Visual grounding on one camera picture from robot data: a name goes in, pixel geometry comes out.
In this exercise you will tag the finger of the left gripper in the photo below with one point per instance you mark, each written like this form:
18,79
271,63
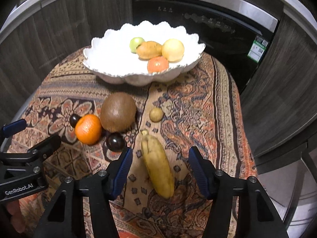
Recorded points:
43,145
13,128

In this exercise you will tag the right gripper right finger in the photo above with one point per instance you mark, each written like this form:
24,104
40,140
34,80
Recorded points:
257,216

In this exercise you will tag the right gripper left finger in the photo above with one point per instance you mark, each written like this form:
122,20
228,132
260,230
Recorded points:
64,216

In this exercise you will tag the dark plum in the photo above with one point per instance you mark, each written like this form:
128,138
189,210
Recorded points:
115,142
74,118

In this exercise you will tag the large orange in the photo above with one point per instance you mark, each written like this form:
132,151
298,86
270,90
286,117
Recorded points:
88,129

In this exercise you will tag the brown kiwi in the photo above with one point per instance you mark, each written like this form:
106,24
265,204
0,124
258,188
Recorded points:
118,112

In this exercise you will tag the yellow banana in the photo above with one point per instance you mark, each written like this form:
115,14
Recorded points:
157,165

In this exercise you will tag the small tan longan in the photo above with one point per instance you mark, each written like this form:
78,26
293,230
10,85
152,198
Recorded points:
156,114

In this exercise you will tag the left hand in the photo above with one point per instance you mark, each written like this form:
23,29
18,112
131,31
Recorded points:
17,220

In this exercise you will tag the patterned paisley tablecloth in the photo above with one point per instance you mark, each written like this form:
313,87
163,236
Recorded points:
201,108

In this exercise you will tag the white scalloped fruit bowl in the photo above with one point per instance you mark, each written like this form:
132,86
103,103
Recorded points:
111,59

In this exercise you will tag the green apple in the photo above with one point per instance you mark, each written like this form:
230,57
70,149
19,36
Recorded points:
135,42

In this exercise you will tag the yellow brown mango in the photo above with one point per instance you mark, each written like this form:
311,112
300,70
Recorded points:
149,49

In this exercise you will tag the orange tangerine in bowl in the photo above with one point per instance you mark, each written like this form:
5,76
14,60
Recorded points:
157,65

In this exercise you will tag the yellow round lemon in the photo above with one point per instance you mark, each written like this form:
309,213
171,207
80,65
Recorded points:
173,50

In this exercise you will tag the green energy label sticker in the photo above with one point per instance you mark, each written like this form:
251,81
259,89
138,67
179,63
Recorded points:
257,49

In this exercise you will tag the black built-in dishwasher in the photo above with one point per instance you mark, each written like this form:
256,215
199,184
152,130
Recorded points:
227,28

